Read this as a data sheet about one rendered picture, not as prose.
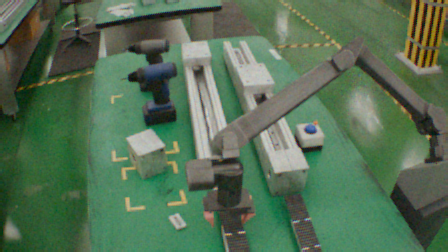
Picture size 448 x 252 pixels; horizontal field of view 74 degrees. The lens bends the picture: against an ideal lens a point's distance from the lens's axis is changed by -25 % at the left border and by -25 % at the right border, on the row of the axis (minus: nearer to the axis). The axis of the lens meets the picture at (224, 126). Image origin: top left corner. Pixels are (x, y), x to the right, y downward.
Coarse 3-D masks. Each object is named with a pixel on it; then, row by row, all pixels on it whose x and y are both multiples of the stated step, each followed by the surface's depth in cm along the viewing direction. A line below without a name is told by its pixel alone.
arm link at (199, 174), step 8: (224, 136) 84; (232, 136) 84; (224, 144) 84; (232, 144) 84; (224, 152) 84; (232, 152) 84; (192, 160) 85; (200, 160) 85; (208, 160) 85; (216, 160) 89; (192, 168) 85; (200, 168) 85; (208, 168) 85; (192, 176) 83; (200, 176) 84; (208, 176) 84; (192, 184) 83; (200, 184) 84; (208, 184) 84
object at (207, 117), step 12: (192, 72) 151; (204, 72) 152; (192, 84) 143; (204, 84) 150; (192, 96) 136; (204, 96) 141; (216, 96) 136; (192, 108) 130; (204, 108) 135; (216, 108) 130; (192, 120) 130; (204, 120) 130; (216, 120) 125; (204, 132) 126; (216, 132) 126; (204, 144) 115; (204, 156) 110
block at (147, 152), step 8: (136, 136) 116; (144, 136) 116; (152, 136) 116; (128, 144) 115; (136, 144) 113; (144, 144) 113; (152, 144) 113; (160, 144) 113; (136, 152) 110; (144, 152) 110; (152, 152) 111; (160, 152) 113; (136, 160) 113; (144, 160) 111; (152, 160) 112; (160, 160) 114; (136, 168) 116; (144, 168) 112; (152, 168) 114; (160, 168) 116; (144, 176) 114; (152, 176) 115
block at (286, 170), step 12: (276, 156) 109; (288, 156) 108; (300, 156) 108; (276, 168) 105; (288, 168) 104; (300, 168) 104; (276, 180) 105; (288, 180) 106; (300, 180) 107; (276, 192) 109; (288, 192) 109
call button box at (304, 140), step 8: (296, 128) 126; (304, 128) 125; (296, 136) 128; (304, 136) 122; (312, 136) 122; (320, 136) 122; (304, 144) 122; (312, 144) 123; (320, 144) 123; (304, 152) 124
